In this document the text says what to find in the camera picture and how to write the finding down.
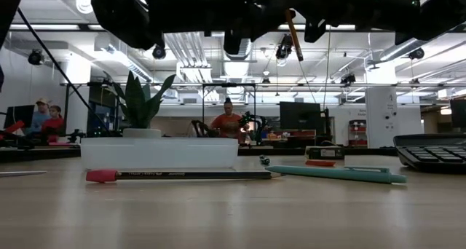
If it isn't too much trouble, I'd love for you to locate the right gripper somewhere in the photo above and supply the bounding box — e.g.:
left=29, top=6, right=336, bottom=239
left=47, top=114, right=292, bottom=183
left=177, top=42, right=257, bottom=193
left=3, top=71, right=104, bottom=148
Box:
left=203, top=0, right=365, bottom=56

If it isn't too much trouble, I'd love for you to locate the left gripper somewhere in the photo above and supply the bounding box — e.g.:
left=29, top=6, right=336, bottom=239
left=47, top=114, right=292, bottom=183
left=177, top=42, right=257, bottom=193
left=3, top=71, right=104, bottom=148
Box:
left=89, top=0, right=205, bottom=50

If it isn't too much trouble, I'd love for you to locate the orange pencil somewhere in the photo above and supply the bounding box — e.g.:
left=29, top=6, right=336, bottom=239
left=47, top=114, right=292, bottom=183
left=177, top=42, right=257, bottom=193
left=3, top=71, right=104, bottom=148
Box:
left=284, top=8, right=304, bottom=63

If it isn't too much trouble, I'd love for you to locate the clear pencil box teal lid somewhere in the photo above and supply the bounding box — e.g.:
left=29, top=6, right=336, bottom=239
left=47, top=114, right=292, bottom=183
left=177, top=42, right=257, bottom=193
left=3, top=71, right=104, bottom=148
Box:
left=80, top=137, right=240, bottom=170

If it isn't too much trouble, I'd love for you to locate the small red eraser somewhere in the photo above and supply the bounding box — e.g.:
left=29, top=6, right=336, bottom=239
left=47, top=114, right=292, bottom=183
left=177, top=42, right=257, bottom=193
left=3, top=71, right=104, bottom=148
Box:
left=304, top=159, right=337, bottom=167

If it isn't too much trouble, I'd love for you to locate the black pencil red eraser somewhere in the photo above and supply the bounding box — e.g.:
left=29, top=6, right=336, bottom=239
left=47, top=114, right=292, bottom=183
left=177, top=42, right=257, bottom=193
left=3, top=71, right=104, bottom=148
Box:
left=85, top=169, right=285, bottom=184

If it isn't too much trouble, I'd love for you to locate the teal pen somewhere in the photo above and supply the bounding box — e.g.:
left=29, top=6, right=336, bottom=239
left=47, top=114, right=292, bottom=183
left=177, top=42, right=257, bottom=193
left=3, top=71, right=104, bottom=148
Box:
left=264, top=165, right=408, bottom=186

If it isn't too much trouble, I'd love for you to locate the black ceiling spotlight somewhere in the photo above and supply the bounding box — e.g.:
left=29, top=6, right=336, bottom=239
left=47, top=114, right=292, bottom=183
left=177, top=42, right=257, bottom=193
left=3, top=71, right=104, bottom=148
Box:
left=275, top=33, right=294, bottom=60
left=408, top=47, right=426, bottom=60
left=28, top=49, right=44, bottom=66
left=151, top=44, right=167, bottom=60

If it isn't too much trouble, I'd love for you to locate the snake plant in white pot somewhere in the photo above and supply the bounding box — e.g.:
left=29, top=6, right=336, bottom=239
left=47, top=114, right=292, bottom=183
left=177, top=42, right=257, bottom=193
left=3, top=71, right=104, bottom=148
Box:
left=111, top=70, right=176, bottom=139

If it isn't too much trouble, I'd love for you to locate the black computer monitor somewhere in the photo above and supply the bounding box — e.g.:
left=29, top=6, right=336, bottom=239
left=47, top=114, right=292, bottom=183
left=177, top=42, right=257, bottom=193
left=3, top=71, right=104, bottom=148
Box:
left=3, top=104, right=36, bottom=130
left=279, top=100, right=323, bottom=131
left=449, top=98, right=466, bottom=130

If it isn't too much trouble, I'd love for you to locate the person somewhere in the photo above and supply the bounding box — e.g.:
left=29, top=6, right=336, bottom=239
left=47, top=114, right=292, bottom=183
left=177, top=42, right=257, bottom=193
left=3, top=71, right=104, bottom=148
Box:
left=30, top=97, right=52, bottom=134
left=41, top=104, right=66, bottom=137
left=210, top=97, right=249, bottom=143

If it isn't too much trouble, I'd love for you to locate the white building pillar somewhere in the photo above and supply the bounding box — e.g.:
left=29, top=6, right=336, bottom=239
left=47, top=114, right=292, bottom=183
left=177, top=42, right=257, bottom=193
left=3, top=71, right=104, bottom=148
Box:
left=364, top=64, right=400, bottom=149

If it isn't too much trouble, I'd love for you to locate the shelf with red bins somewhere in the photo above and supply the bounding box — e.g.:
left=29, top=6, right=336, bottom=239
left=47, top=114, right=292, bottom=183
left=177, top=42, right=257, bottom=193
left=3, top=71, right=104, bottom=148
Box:
left=348, top=119, right=368, bottom=148

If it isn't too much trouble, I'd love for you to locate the black desk calculator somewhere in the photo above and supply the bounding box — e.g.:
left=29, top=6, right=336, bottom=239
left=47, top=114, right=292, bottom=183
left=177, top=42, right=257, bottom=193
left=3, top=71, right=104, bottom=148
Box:
left=392, top=133, right=466, bottom=174

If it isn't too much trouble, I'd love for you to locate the thin black tether cable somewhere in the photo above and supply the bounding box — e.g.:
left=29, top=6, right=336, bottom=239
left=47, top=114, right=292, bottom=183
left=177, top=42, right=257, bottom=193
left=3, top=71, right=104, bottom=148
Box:
left=16, top=7, right=108, bottom=132

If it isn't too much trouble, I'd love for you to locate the black metal stand frame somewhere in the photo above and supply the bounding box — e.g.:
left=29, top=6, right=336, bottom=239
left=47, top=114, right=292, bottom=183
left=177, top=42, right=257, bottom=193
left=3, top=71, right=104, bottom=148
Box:
left=201, top=82, right=257, bottom=133

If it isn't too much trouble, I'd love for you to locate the black aluminium table frame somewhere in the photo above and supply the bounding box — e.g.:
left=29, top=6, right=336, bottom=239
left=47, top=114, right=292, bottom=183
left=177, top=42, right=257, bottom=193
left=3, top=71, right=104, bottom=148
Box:
left=0, top=146, right=398, bottom=163

